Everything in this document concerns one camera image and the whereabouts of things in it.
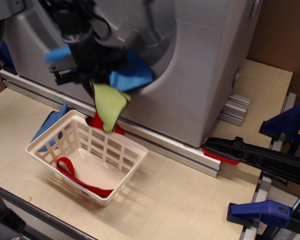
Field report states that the yellow-green cloth black trim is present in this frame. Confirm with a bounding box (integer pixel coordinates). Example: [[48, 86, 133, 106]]
[[90, 80, 131, 133]]

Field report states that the red strap in basket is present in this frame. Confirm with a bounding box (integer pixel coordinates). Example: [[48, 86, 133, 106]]
[[55, 157, 115, 199]]

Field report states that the blue Irwin clamp upper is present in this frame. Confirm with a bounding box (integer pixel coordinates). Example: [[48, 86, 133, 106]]
[[259, 104, 300, 143]]

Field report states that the blue clamp handle lower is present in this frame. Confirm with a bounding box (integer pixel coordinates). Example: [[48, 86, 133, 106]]
[[226, 200, 300, 234]]

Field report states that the black red bar clamp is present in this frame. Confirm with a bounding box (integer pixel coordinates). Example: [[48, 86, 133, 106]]
[[202, 136, 300, 186]]

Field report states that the blue clamp far left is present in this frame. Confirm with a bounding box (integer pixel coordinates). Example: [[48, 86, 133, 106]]
[[0, 40, 17, 75]]

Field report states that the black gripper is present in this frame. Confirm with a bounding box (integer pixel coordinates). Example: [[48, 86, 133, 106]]
[[48, 38, 130, 99]]

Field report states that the short aluminium extrusion piece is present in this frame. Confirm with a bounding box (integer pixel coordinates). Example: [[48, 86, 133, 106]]
[[218, 93, 251, 127]]

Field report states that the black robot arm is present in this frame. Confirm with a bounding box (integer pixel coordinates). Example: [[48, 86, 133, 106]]
[[40, 0, 130, 97]]

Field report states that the large blue cloth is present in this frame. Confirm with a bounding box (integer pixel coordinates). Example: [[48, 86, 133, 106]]
[[44, 46, 154, 92]]

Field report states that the white plastic laundry basket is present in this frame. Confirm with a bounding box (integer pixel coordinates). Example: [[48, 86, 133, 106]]
[[25, 110, 148, 206]]

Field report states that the aluminium extrusion rail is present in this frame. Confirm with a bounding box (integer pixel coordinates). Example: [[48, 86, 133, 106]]
[[0, 69, 222, 178]]

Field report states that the blue cloth behind basket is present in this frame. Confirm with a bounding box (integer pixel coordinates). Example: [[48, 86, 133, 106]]
[[30, 101, 69, 153]]

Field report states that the red cloth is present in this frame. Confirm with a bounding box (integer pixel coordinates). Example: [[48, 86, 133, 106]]
[[85, 112, 125, 136]]

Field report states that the black table frame bar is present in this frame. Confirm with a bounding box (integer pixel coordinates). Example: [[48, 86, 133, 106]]
[[0, 187, 94, 240]]

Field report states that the grey toy washing machine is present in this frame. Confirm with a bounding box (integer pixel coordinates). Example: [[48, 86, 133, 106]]
[[2, 0, 264, 148]]

